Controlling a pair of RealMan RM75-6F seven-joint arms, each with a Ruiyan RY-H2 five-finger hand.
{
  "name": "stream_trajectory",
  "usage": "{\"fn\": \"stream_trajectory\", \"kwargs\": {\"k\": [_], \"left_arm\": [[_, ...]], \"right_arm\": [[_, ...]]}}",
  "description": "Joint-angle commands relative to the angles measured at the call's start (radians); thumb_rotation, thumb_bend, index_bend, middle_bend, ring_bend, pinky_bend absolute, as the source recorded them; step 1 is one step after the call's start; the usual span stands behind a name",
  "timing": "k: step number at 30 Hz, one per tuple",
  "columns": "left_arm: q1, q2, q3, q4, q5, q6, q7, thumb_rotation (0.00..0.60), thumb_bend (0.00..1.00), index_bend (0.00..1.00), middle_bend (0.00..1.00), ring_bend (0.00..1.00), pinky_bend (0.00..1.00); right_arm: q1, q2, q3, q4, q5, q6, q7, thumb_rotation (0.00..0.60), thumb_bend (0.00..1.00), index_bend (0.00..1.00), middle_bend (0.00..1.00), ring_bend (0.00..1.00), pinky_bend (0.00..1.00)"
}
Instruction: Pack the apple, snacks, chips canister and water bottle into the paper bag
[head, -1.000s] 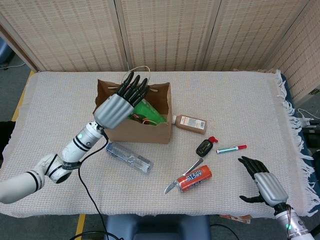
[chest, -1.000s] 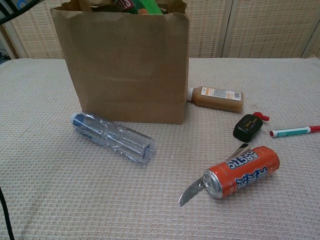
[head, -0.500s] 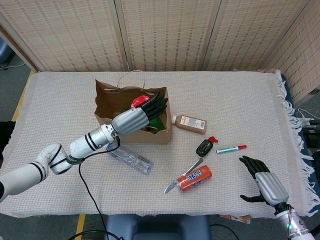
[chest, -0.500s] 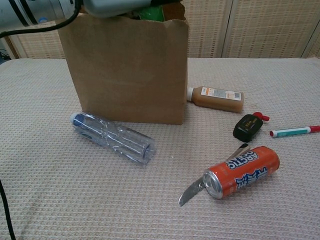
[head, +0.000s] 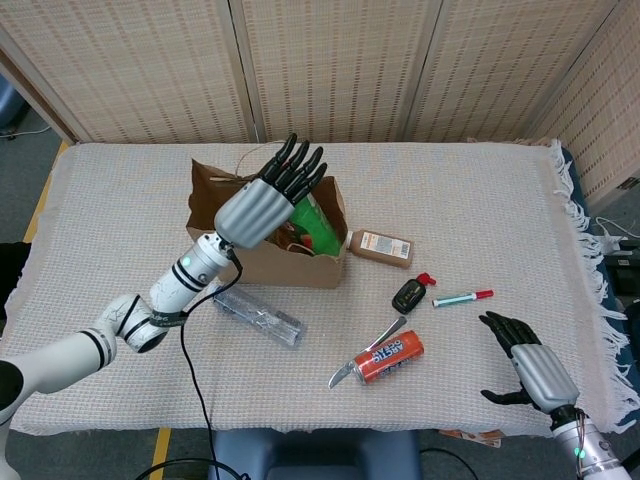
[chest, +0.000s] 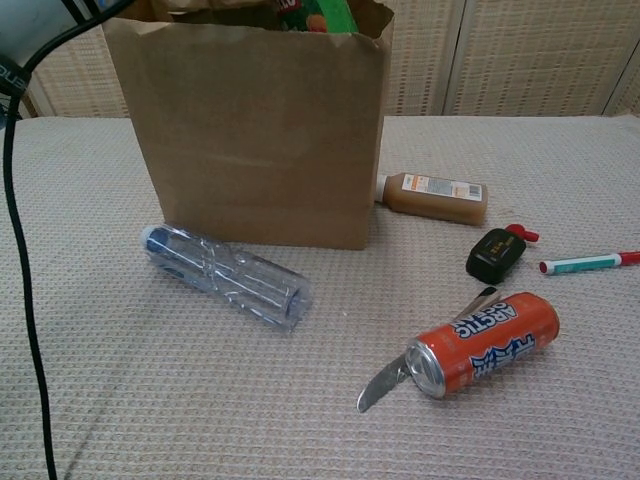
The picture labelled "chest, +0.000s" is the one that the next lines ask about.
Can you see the transparent water bottle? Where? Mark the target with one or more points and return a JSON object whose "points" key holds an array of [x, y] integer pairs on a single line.
{"points": [[225, 275]]}

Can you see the brown paper bag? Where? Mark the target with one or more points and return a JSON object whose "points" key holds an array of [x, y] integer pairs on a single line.
{"points": [[250, 150]]}

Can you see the green chip can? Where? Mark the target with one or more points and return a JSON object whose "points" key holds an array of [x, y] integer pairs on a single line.
{"points": [[315, 15]]}

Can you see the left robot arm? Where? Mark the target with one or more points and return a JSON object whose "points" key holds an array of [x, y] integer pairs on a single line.
{"points": [[35, 25]]}

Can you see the brown juice bottle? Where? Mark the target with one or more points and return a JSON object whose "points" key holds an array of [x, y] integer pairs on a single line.
{"points": [[435, 200]]}

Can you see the black bottle with red cap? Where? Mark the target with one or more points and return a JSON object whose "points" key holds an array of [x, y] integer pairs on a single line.
{"points": [[492, 255]]}

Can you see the orange soda can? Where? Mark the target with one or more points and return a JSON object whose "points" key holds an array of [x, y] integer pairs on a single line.
{"points": [[490, 345]]}

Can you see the teal marker with red cap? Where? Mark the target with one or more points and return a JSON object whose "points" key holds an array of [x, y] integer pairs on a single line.
{"points": [[585, 263]]}

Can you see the beige woven tablecloth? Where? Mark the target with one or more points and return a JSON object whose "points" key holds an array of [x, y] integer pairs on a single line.
{"points": [[500, 440]]}

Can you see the beige woven folding screen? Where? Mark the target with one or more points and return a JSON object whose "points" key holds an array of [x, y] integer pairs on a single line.
{"points": [[525, 55]]}

